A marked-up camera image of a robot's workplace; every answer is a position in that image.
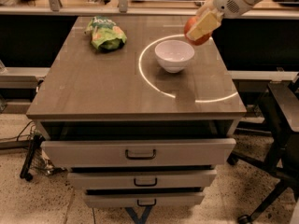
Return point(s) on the green chip bag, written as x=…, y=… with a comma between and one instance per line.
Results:
x=105, y=33

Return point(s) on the red apple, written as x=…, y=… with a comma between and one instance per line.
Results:
x=203, y=39

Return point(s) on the black middle drawer handle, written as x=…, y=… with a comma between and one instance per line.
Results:
x=145, y=182

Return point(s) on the middle grey drawer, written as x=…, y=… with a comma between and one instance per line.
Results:
x=125, y=180

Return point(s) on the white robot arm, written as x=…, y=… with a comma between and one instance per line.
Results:
x=199, y=28

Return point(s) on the grey drawer cabinet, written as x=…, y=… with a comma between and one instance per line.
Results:
x=125, y=94

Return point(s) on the black wheeled cart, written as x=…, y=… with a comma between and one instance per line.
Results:
x=34, y=145

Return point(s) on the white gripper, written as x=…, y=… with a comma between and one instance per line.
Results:
x=226, y=1

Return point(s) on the black drawer handle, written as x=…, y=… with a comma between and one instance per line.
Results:
x=146, y=203
x=139, y=156
x=145, y=182

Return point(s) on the bottom grey drawer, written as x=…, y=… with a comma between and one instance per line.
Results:
x=129, y=200

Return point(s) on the grey drawer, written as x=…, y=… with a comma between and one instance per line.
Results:
x=129, y=200
x=125, y=180
x=97, y=154

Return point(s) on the black top drawer handle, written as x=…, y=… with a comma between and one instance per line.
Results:
x=139, y=156

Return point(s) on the black office chair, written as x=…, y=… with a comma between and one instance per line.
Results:
x=280, y=109

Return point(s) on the top grey drawer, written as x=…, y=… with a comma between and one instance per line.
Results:
x=97, y=154

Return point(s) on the white ceramic bowl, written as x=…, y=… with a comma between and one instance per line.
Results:
x=174, y=55

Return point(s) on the black bottom drawer handle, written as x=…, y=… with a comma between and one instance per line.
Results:
x=146, y=203

